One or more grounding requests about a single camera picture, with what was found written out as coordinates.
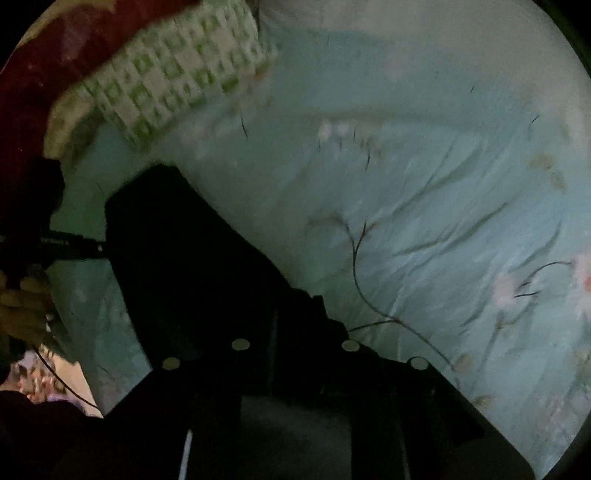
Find black pants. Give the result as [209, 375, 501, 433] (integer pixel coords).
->
[105, 165, 348, 382]

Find person's left hand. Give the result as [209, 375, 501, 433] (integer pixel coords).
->
[1, 272, 59, 352]

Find red blanket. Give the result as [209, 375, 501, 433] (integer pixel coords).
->
[1, 1, 195, 171]

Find light blue floral bedsheet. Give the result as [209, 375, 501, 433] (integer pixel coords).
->
[45, 18, 591, 480]

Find green white checkered pillow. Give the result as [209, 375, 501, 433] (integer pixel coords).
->
[43, 1, 276, 162]

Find white striped blanket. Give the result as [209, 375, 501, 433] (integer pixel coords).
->
[260, 1, 569, 51]

